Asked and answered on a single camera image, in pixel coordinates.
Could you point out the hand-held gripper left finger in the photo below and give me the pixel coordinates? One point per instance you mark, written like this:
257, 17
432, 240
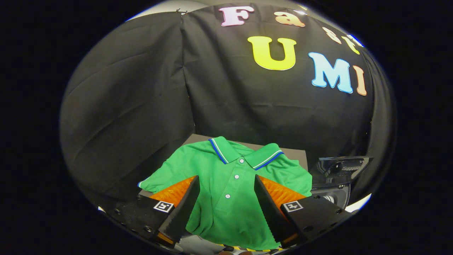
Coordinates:
181, 212

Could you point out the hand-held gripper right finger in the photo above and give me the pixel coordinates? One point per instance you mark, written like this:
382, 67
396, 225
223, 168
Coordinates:
270, 212

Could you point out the green polo shirt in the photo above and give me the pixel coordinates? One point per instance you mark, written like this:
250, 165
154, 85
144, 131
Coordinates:
228, 212

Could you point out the grey cabinet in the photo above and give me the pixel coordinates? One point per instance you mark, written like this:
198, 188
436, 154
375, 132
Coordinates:
295, 156

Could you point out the black backdrop cloth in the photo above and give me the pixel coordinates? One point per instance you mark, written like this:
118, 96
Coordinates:
141, 106

